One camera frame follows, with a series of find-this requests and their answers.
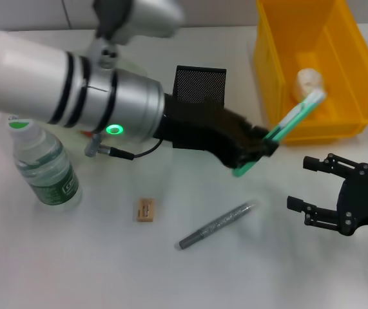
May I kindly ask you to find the left wrist cable connector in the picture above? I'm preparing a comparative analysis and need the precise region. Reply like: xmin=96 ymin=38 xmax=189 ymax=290
xmin=84 ymin=133 xmax=164 ymax=161

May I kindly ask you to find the clear green-label water bottle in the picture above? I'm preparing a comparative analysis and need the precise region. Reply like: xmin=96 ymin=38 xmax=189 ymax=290
xmin=6 ymin=115 xmax=83 ymax=211

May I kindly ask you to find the green glass fruit plate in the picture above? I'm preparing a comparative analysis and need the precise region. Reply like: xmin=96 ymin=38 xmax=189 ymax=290
xmin=46 ymin=61 xmax=157 ymax=164

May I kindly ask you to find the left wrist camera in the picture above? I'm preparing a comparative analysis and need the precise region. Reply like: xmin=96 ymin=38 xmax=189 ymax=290
xmin=86 ymin=0 xmax=185 ymax=69

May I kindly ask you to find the white paper ball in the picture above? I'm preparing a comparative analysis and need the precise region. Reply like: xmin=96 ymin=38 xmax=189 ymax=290
xmin=295 ymin=68 xmax=327 ymax=104

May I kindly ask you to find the green utility knife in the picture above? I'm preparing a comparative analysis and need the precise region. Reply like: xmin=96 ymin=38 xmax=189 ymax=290
xmin=231 ymin=89 xmax=328 ymax=178

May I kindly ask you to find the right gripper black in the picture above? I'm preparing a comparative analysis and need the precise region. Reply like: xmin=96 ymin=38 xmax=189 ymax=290
xmin=286 ymin=153 xmax=368 ymax=238

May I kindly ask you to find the tan eraser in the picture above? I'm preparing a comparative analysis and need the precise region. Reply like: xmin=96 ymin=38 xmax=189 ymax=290
xmin=135 ymin=197 xmax=155 ymax=223

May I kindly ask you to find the black mesh pen holder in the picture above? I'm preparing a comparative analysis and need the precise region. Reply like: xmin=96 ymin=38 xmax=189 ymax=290
xmin=173 ymin=65 xmax=228 ymax=106

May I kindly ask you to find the yellow plastic bin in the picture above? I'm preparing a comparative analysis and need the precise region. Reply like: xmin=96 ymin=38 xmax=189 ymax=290
xmin=253 ymin=0 xmax=368 ymax=145

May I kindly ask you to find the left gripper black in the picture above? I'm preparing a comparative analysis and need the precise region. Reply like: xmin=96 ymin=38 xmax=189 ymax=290
xmin=161 ymin=93 xmax=280 ymax=169

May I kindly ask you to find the grey marker pen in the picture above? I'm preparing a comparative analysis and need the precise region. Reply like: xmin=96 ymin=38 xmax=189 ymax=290
xmin=175 ymin=199 xmax=258 ymax=250

